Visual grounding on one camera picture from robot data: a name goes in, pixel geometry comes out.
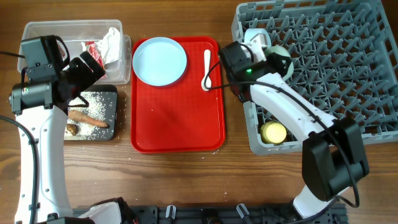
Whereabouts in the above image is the green bowl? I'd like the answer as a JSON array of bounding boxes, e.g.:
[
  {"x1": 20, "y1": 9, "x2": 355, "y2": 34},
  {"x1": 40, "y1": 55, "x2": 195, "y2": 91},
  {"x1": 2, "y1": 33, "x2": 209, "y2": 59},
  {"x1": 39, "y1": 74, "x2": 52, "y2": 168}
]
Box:
[{"x1": 264, "y1": 45, "x2": 294, "y2": 81}]

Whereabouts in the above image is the red snack wrapper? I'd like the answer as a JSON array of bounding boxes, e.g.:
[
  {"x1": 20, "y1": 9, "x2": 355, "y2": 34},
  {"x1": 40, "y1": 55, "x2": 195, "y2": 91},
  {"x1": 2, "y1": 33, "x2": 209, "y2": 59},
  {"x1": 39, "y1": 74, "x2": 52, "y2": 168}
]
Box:
[{"x1": 82, "y1": 41, "x2": 104, "y2": 69}]

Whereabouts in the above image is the white bowl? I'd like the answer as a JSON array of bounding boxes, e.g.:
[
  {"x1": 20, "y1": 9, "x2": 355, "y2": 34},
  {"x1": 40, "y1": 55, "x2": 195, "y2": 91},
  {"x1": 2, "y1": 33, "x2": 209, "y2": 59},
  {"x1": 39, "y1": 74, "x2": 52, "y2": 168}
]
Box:
[{"x1": 243, "y1": 28, "x2": 272, "y2": 49}]

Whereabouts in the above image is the white rice pile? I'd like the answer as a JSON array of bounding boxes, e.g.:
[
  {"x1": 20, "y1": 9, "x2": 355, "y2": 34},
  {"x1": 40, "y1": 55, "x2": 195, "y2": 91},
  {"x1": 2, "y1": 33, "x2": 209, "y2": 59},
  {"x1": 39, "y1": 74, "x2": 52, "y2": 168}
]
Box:
[{"x1": 64, "y1": 91, "x2": 117, "y2": 141}]

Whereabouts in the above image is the brown carrot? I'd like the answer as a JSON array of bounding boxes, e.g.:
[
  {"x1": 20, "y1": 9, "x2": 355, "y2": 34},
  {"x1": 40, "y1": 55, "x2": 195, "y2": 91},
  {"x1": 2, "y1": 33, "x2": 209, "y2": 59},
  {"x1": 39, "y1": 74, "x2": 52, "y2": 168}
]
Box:
[{"x1": 68, "y1": 110, "x2": 109, "y2": 128}]

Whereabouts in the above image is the white tissue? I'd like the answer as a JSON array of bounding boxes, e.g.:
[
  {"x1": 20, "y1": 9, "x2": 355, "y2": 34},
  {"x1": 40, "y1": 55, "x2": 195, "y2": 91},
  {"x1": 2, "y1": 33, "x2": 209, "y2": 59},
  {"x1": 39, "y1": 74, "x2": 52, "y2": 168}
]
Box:
[{"x1": 81, "y1": 27, "x2": 121, "y2": 66}]

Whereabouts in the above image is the brown food scrap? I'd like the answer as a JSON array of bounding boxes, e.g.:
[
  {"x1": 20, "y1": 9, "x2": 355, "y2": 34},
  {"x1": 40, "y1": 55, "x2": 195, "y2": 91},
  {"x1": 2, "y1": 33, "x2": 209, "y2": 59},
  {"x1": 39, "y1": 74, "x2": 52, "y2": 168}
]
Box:
[{"x1": 66, "y1": 123, "x2": 79, "y2": 136}]

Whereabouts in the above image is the yellow plastic cup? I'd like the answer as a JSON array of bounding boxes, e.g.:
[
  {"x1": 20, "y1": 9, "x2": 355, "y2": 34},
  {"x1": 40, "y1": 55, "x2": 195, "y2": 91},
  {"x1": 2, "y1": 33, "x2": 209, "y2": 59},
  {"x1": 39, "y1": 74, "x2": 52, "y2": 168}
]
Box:
[{"x1": 260, "y1": 121, "x2": 287, "y2": 144}]

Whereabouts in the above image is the white plastic spoon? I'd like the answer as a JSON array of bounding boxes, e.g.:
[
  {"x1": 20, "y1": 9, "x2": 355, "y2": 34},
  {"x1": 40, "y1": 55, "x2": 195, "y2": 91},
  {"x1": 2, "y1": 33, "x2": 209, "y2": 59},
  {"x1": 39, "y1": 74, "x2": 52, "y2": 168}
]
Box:
[{"x1": 201, "y1": 49, "x2": 211, "y2": 91}]

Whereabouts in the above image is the light blue plate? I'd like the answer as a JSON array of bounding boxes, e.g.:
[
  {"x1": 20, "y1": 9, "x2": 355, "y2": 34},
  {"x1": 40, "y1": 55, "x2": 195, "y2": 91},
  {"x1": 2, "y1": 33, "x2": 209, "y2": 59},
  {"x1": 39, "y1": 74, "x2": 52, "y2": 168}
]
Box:
[{"x1": 132, "y1": 37, "x2": 187, "y2": 86}]

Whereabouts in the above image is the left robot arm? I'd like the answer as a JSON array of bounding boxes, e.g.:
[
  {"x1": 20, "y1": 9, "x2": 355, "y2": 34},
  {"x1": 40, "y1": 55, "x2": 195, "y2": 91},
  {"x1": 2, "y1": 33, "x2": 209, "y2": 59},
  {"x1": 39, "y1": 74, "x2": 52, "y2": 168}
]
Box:
[{"x1": 9, "y1": 35, "x2": 138, "y2": 223}]

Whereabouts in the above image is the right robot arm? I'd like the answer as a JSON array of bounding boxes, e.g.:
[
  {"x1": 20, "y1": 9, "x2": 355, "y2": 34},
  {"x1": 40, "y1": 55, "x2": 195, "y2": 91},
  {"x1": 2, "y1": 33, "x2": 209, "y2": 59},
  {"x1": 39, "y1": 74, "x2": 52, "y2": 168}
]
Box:
[{"x1": 219, "y1": 41, "x2": 369, "y2": 222}]

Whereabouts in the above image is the grey dishwasher rack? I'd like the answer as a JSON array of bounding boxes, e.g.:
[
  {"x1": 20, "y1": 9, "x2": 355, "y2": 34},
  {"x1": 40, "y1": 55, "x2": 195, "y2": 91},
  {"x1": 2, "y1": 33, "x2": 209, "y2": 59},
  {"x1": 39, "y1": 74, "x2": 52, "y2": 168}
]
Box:
[{"x1": 231, "y1": 0, "x2": 397, "y2": 144}]

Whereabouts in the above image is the black plastic tray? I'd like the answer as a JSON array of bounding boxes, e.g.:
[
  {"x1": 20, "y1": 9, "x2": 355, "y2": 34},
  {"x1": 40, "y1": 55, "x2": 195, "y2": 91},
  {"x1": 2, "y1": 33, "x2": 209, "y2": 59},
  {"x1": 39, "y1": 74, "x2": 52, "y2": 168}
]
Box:
[{"x1": 64, "y1": 85, "x2": 118, "y2": 141}]

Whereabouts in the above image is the clear plastic bin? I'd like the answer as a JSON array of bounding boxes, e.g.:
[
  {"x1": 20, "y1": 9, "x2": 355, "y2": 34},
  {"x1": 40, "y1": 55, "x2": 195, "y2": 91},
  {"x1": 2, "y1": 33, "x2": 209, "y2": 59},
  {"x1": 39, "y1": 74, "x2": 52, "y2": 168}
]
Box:
[{"x1": 22, "y1": 19, "x2": 132, "y2": 85}]

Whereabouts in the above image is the red serving tray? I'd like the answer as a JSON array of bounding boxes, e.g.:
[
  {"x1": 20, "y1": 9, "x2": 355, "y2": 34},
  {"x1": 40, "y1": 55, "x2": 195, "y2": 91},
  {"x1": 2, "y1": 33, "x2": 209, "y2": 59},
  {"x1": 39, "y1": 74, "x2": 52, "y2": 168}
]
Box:
[{"x1": 131, "y1": 36, "x2": 226, "y2": 153}]

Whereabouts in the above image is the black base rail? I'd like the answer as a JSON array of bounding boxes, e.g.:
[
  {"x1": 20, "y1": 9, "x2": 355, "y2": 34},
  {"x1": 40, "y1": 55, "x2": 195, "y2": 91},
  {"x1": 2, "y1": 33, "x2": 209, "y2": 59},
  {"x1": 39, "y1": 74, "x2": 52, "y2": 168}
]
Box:
[{"x1": 131, "y1": 203, "x2": 349, "y2": 224}]

